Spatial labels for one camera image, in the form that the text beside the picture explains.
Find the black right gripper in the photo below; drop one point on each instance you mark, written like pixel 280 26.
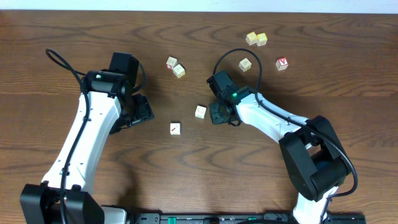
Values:
pixel 216 119

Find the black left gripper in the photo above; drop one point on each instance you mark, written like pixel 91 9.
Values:
pixel 140 112

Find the wooden block hourglass print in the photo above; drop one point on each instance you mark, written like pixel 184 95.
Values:
pixel 200 112

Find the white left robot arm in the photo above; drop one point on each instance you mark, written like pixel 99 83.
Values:
pixel 109 103

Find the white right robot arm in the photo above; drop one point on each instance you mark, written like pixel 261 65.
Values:
pixel 315 160

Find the wooden block hammer print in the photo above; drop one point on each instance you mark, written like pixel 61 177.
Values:
pixel 175 128

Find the wooden block brown print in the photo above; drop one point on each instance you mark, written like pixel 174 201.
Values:
pixel 245 64

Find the wooden block yellow print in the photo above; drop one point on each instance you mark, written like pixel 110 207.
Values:
pixel 179 71

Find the wooden block red side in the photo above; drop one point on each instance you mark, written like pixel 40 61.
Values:
pixel 171 63

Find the wooden block red letter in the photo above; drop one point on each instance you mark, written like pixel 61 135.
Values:
pixel 281 63

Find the yellow block left of pair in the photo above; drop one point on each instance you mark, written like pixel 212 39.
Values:
pixel 251 38

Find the yellow block of pair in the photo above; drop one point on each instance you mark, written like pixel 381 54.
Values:
pixel 262 39
pixel 251 38

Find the yellow block right of pair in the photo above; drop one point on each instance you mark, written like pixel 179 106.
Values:
pixel 262 39

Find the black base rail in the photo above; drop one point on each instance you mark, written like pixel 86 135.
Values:
pixel 156 218

